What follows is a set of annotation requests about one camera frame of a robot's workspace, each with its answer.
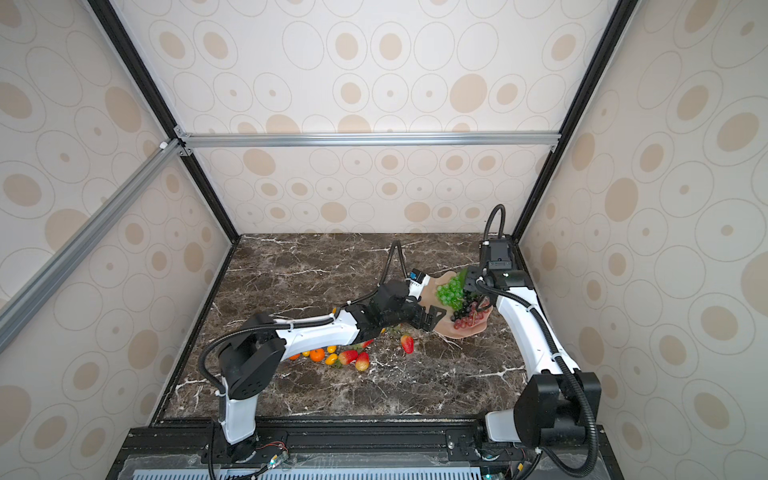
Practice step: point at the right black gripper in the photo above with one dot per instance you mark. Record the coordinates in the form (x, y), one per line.
(471, 282)

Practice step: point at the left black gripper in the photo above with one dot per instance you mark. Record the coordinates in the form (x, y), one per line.
(429, 323)

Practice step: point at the green fake grape bunch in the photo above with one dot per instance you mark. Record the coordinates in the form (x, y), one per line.
(453, 294)

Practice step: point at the red fake grape bunch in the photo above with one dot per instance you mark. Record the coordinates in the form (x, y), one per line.
(479, 315)

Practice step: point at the pink scalloped fruit bowl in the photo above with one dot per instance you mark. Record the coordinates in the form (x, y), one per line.
(450, 309)

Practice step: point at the black fake grape bunch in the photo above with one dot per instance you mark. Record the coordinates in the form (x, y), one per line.
(462, 312)

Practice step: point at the fake orange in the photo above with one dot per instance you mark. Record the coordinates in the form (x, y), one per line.
(317, 355)

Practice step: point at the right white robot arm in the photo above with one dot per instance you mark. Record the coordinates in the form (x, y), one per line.
(556, 413)

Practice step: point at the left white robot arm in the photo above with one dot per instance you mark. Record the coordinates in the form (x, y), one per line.
(242, 363)

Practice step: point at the fake strawberry far right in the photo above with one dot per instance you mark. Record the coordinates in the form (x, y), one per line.
(407, 343)

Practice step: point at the fake peach strawberry front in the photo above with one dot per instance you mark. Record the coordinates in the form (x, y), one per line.
(362, 362)

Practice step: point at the fake strawberry front left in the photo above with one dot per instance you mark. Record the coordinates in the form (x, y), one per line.
(348, 357)

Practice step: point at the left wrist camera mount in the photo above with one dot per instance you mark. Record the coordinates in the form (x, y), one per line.
(417, 281)

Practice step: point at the horizontal aluminium frame bar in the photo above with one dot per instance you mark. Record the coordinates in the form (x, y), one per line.
(386, 139)

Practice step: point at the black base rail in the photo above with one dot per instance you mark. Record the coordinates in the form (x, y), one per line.
(397, 447)

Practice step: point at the slanted aluminium frame bar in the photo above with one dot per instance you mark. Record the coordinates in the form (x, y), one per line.
(22, 308)

